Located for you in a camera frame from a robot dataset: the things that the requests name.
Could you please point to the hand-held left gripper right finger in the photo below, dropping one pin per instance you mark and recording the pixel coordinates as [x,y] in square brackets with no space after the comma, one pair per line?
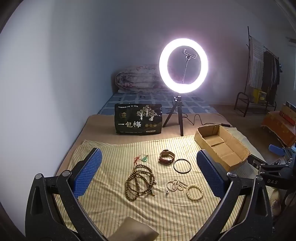
[208,174]

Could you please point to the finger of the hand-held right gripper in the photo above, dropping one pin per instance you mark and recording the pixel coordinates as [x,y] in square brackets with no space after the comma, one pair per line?
[254,163]
[276,149]

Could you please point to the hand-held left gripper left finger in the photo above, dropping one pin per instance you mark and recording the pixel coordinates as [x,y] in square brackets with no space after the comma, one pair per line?
[89,173]

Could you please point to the cardboard box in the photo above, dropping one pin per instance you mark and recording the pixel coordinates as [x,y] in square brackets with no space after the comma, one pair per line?
[219,148]

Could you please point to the black bangle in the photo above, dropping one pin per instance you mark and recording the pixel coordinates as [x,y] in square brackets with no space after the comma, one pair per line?
[174,167]

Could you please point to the person's right hand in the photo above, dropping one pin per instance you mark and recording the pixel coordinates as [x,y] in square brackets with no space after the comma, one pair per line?
[275,199]

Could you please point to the orange covered side table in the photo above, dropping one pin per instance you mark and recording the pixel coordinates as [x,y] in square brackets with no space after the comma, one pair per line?
[277,129]

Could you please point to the stacked boxes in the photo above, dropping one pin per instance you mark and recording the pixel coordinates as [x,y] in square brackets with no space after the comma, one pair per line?
[288,113]

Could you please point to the tan bed sheet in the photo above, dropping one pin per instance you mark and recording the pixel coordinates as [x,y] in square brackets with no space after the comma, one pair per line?
[99,126]

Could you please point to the yellow box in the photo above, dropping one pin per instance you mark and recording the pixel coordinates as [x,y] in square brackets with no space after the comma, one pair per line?
[259,95]

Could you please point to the black metal shoe rack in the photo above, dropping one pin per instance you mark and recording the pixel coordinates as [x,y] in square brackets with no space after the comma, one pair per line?
[240,102]

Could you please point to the khaki cushion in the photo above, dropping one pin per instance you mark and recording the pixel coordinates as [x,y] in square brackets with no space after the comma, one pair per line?
[131,229]

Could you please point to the striped yellow cloth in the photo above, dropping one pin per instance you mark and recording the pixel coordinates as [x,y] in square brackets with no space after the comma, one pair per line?
[150,215]

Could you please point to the black snack bag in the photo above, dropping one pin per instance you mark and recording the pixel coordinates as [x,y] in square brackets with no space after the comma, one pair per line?
[138,120]

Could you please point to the hanging dark clothes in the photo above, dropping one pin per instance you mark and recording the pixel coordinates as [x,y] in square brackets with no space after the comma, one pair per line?
[270,71]

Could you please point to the hanging striped cloth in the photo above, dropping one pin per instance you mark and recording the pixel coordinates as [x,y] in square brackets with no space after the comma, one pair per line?
[256,62]

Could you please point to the blue patterned bed sheet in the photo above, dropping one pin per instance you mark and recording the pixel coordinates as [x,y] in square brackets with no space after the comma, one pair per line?
[143,99]

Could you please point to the black clothes rack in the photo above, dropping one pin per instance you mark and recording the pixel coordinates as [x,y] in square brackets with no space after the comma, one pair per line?
[249,60]

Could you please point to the folded floral quilt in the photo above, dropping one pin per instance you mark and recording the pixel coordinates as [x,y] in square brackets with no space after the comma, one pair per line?
[138,78]

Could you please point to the phone holder clamp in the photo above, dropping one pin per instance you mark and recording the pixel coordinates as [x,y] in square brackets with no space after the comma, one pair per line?
[189,55]

